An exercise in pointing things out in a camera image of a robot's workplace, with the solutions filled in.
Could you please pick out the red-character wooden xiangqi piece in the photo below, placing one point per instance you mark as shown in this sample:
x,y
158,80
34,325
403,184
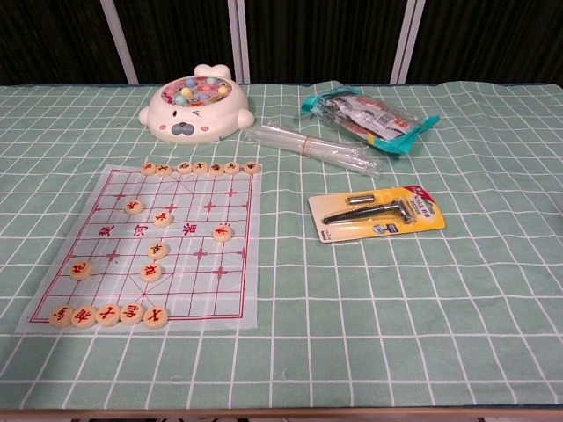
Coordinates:
x,y
151,272

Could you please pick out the round chess piece red character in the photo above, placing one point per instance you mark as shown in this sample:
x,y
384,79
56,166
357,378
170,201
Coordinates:
x,y
132,314
156,317
82,270
162,218
83,316
108,315
222,233
134,206
60,317

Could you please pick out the translucent Chinese chess board sheet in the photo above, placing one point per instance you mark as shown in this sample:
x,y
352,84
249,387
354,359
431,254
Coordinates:
x,y
198,290

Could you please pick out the clear straw bundle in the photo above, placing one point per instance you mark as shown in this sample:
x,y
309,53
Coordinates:
x,y
308,147

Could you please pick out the yellow carded razor pack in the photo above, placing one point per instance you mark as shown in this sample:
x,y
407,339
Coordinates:
x,y
374,215

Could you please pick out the white seal fishing toy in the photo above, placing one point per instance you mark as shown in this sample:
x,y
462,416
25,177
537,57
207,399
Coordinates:
x,y
198,114

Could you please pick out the teal snack bag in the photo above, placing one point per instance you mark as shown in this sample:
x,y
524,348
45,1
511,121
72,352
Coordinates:
x,y
374,118

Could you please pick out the green grid tablecloth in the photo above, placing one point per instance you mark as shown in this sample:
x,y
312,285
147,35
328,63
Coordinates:
x,y
396,307

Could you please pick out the dark partition panel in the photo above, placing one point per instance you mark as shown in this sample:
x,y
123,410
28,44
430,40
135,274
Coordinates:
x,y
321,39
176,35
488,39
53,39

